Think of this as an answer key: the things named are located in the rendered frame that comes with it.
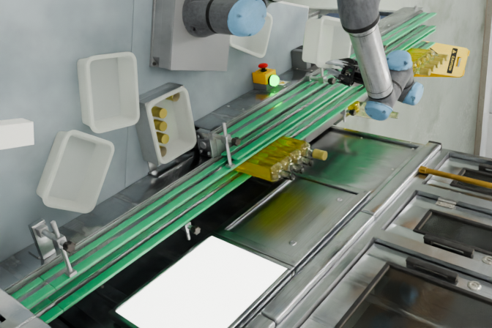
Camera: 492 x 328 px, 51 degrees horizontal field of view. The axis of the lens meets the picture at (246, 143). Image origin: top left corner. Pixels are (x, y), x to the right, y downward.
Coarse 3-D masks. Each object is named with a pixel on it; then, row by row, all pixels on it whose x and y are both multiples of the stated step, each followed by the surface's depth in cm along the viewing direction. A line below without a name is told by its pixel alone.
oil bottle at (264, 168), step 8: (248, 160) 182; (256, 160) 181; (264, 160) 180; (272, 160) 180; (240, 168) 185; (248, 168) 182; (256, 168) 179; (264, 168) 177; (272, 168) 175; (280, 168) 176; (256, 176) 181; (264, 176) 178; (272, 176) 176
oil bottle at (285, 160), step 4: (260, 152) 187; (264, 152) 186; (268, 152) 186; (272, 152) 185; (276, 152) 185; (260, 156) 185; (264, 156) 184; (268, 156) 183; (272, 156) 183; (276, 156) 183; (280, 156) 182; (284, 156) 182; (288, 156) 182; (276, 160) 180; (280, 160) 179; (284, 160) 179; (288, 160) 180; (292, 160) 181; (284, 164) 179; (288, 164) 179; (284, 168) 179
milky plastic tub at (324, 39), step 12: (312, 24) 174; (324, 24) 185; (336, 24) 187; (312, 36) 175; (324, 36) 187; (336, 36) 191; (348, 36) 188; (312, 48) 175; (324, 48) 188; (336, 48) 191; (348, 48) 188; (312, 60) 175; (324, 60) 190
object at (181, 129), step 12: (168, 96) 164; (180, 96) 171; (168, 108) 174; (180, 108) 174; (168, 120) 175; (180, 120) 176; (192, 120) 174; (168, 132) 176; (180, 132) 179; (192, 132) 176; (156, 144) 164; (168, 144) 177; (180, 144) 177; (192, 144) 176; (168, 156) 171
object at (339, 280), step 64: (256, 192) 198; (384, 192) 181; (448, 192) 180; (320, 256) 155; (384, 256) 157; (448, 256) 151; (64, 320) 148; (256, 320) 135; (320, 320) 137; (384, 320) 135; (448, 320) 132
